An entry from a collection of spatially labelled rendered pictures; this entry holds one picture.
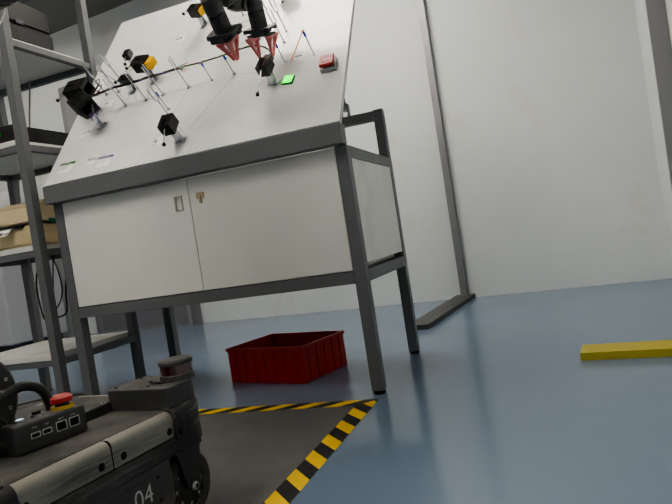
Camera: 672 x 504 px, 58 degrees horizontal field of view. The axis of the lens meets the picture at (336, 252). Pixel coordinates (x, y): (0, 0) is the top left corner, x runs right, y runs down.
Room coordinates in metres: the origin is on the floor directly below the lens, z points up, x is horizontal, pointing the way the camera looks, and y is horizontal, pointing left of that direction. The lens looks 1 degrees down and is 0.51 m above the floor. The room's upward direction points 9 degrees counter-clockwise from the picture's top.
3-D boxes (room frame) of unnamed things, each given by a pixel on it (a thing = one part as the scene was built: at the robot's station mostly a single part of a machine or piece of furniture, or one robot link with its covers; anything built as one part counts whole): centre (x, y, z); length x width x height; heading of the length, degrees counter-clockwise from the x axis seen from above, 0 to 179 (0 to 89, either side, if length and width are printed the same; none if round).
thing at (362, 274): (2.39, 0.37, 0.40); 1.18 x 0.60 x 0.80; 71
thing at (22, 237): (2.51, 1.20, 0.76); 0.30 x 0.21 x 0.20; 164
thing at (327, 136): (2.09, 0.48, 0.83); 1.18 x 0.06 x 0.06; 71
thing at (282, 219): (2.02, 0.21, 0.60); 0.55 x 0.03 x 0.39; 71
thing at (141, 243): (2.20, 0.73, 0.60); 0.55 x 0.02 x 0.39; 71
